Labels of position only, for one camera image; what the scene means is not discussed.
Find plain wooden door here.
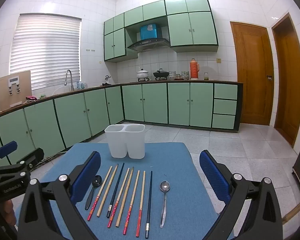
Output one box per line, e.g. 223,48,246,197
271,12,300,148

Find black spoon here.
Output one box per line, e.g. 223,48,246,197
85,175,102,210

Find metal kitchen faucet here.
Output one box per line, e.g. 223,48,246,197
65,69,74,92

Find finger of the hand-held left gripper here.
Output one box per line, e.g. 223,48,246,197
15,147,45,174
0,141,18,167

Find black range hood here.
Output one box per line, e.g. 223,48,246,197
127,38,170,53

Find green cabinet drawer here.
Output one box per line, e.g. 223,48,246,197
214,83,238,100
213,99,237,115
212,114,236,130

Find blue tablecloth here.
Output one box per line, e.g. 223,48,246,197
15,142,234,240

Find white lidded pot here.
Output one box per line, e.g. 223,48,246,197
136,68,150,80

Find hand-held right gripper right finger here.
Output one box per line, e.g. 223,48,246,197
199,150,284,240

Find black wok with lid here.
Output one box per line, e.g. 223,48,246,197
153,68,170,78

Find green kitchen base cabinet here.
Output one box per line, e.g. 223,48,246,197
0,81,243,167

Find orange thermos flask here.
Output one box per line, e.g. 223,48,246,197
190,58,200,80

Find metal spoon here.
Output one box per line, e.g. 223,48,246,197
160,180,171,228

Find wooden pole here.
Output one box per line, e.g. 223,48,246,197
282,200,300,222

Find light brown board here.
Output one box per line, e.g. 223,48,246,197
0,70,32,111

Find white two-compartment utensil holder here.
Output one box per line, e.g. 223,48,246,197
104,124,146,160

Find white window blinds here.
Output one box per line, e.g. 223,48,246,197
9,14,82,88

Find person's left hand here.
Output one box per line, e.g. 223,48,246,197
1,199,17,230

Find wooden door with handle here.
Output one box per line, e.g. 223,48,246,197
230,21,274,126

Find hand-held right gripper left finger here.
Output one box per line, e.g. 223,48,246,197
17,151,102,240

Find green wall cabinet unit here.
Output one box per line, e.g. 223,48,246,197
104,0,219,62

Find wooden chopstick solid red end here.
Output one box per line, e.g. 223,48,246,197
136,171,146,238

